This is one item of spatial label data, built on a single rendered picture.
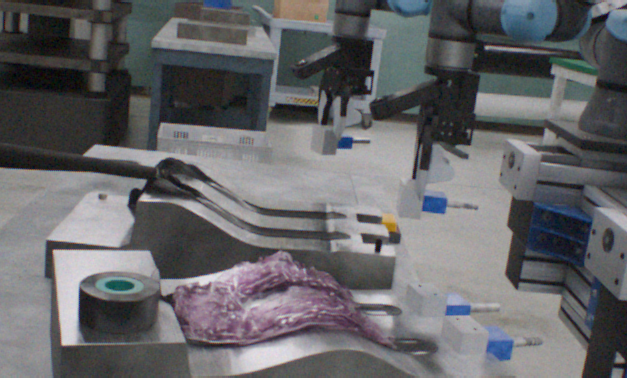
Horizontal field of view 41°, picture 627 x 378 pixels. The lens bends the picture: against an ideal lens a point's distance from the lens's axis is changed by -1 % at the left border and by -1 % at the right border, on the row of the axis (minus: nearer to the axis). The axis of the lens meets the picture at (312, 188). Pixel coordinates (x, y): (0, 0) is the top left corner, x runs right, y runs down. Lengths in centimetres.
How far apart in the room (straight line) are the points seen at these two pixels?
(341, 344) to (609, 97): 92
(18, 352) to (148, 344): 26
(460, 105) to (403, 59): 653
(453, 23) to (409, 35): 655
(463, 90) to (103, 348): 75
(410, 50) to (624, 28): 628
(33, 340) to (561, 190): 100
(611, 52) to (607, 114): 11
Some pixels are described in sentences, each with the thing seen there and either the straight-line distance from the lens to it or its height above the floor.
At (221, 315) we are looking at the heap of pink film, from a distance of 94.
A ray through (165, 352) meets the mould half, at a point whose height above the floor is 90.
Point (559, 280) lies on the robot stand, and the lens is 170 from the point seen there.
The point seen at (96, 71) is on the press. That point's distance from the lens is 513.
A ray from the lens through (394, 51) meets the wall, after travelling 785.
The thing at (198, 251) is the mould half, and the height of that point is 87.
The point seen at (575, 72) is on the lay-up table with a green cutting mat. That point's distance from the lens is 576.
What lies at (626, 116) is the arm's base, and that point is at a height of 108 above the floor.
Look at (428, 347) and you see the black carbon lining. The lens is 104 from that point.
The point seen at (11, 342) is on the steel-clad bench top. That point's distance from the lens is 109.
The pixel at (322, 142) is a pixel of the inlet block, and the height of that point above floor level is 93.
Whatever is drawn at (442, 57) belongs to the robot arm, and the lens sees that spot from 132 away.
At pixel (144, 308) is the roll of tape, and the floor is 93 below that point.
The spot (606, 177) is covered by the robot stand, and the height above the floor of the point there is 96.
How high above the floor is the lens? 127
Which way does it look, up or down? 14 degrees down
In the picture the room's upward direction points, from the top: 7 degrees clockwise
